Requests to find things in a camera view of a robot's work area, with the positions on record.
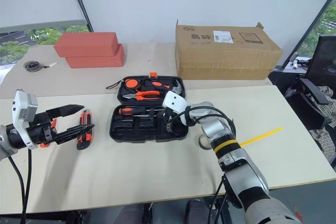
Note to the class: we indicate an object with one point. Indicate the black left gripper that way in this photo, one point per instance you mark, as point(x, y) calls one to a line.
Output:
point(39, 132)

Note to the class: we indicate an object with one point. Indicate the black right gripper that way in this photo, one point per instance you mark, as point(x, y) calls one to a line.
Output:
point(175, 125)

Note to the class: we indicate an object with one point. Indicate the orange black utility knife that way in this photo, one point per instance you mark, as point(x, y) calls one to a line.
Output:
point(84, 143)

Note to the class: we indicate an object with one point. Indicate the black plastic tool case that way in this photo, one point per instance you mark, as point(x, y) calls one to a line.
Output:
point(147, 135)

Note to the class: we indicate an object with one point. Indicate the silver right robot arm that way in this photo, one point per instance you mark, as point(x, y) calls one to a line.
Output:
point(223, 130)

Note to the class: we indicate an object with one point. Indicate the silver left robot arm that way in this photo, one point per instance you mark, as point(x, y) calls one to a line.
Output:
point(11, 140)

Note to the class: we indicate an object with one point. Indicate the small black orange tool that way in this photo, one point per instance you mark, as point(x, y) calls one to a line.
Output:
point(158, 83)

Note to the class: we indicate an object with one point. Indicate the grey tape roll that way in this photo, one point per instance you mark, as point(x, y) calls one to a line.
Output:
point(201, 144)

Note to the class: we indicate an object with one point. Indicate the thin metal screwdriver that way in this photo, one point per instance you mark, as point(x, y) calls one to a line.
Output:
point(143, 115)

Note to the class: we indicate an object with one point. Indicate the steel claw hammer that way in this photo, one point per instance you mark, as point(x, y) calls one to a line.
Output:
point(178, 85)

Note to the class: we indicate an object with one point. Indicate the small white tag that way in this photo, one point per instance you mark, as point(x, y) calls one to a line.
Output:
point(52, 64)

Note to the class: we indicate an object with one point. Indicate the orange black tape measure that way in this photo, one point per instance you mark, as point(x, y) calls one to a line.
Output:
point(132, 83)

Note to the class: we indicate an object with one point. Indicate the red foam brick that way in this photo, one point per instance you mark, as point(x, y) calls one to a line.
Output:
point(84, 43)
point(97, 62)

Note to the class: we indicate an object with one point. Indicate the round tape measure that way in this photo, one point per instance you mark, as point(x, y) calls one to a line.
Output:
point(27, 66)

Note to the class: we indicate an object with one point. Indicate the large brown cardboard box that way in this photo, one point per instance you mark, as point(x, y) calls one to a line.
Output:
point(225, 56)

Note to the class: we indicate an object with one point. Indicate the yellow tape strip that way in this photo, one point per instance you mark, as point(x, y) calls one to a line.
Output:
point(262, 136)

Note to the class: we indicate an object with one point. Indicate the dark rounded shape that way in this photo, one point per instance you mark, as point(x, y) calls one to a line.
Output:
point(197, 212)

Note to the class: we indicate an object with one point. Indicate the small white device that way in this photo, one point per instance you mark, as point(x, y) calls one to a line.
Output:
point(295, 64)

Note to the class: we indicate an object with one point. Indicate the checkered cloth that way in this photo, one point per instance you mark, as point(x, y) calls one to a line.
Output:
point(323, 140)

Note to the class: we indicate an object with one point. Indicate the black office chair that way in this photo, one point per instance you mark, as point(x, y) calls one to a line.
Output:
point(325, 53)

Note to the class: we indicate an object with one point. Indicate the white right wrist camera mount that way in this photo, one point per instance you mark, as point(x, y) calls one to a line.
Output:
point(175, 102)

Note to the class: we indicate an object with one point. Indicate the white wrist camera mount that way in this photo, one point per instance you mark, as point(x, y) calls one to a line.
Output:
point(23, 107)
point(175, 102)

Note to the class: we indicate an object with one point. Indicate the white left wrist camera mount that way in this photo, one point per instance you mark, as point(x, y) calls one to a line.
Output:
point(23, 107)

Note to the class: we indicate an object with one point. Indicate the dark slanted window post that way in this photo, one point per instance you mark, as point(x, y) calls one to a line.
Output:
point(80, 1)

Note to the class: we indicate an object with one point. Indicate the dark slanted window frame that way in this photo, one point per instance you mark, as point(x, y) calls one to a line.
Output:
point(313, 28)

